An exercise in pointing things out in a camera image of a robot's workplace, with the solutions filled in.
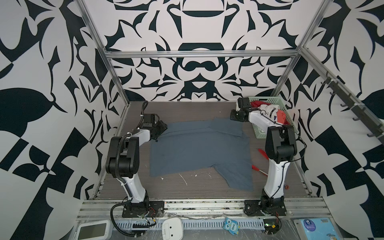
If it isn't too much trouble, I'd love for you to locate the grey blue t shirt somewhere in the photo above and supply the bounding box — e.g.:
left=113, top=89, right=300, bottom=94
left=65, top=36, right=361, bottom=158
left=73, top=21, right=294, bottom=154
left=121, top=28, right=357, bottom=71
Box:
left=150, top=118, right=253, bottom=192

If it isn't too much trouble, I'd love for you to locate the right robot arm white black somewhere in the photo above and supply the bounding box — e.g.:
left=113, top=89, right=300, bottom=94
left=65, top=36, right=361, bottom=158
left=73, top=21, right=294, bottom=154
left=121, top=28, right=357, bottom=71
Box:
left=230, top=98, right=297, bottom=217

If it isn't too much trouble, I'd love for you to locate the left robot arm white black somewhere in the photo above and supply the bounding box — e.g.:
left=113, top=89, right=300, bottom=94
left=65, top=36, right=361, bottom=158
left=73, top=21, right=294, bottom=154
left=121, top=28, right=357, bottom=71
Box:
left=106, top=101, right=168, bottom=215

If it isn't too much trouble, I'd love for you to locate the green plastic basket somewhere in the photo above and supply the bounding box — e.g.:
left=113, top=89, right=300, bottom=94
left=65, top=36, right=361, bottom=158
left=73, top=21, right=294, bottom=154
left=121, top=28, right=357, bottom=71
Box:
left=249, top=97, right=299, bottom=139

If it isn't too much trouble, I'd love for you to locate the white t shirt in basket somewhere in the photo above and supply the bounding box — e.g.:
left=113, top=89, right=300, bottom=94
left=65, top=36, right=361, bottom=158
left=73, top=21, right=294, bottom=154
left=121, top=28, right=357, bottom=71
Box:
left=259, top=104, right=285, bottom=124

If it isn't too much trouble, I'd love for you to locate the red t shirt in basket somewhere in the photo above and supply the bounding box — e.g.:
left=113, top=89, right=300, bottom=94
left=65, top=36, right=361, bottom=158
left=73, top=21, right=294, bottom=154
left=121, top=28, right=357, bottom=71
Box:
left=251, top=101, right=290, bottom=125

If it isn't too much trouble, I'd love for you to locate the red pen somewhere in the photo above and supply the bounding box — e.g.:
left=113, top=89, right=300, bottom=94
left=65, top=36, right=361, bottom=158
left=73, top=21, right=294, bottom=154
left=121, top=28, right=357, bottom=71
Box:
left=251, top=148, right=289, bottom=190

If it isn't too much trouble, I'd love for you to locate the white box device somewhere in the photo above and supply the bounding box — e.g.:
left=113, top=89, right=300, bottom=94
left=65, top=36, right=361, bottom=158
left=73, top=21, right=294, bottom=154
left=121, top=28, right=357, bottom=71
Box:
left=162, top=217, right=184, bottom=240

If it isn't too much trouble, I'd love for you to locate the blue owl toy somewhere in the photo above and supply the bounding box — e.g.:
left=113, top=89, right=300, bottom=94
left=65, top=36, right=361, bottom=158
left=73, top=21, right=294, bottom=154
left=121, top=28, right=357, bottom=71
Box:
left=223, top=218, right=240, bottom=235

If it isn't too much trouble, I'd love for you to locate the white tablet screen device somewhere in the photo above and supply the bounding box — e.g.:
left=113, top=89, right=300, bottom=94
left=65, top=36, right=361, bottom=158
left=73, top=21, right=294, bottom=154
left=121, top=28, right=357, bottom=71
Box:
left=74, top=220, right=113, bottom=240

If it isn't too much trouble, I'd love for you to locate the blue labelled box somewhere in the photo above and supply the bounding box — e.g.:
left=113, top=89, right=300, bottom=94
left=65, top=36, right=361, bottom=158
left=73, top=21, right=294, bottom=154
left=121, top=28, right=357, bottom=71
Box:
left=294, top=218, right=343, bottom=240

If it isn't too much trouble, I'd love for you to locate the horizontal aluminium frame bar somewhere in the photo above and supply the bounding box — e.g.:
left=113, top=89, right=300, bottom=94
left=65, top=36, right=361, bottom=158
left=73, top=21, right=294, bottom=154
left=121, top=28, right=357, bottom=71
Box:
left=105, top=50, right=298, bottom=59

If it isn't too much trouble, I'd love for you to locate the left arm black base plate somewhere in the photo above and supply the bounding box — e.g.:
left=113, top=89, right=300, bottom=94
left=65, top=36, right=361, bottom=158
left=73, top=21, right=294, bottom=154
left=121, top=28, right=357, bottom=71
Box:
left=122, top=201, right=165, bottom=218

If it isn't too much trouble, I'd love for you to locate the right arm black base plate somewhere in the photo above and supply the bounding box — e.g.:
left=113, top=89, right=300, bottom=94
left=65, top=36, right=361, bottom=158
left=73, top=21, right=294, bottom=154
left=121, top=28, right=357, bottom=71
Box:
left=244, top=198, right=287, bottom=217

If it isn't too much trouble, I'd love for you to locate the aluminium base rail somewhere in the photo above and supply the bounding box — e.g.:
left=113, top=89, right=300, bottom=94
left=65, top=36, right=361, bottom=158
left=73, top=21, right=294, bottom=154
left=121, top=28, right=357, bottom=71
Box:
left=76, top=198, right=332, bottom=221

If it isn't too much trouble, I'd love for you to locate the black corrugated cable hose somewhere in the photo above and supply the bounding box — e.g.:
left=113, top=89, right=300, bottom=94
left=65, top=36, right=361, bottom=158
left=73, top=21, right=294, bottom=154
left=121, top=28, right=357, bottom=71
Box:
left=109, top=134, right=157, bottom=238

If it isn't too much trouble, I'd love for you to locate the black wall hook rack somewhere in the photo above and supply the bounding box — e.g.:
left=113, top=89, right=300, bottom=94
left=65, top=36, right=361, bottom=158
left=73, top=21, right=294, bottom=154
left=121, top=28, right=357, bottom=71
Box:
left=322, top=71, right=384, bottom=145

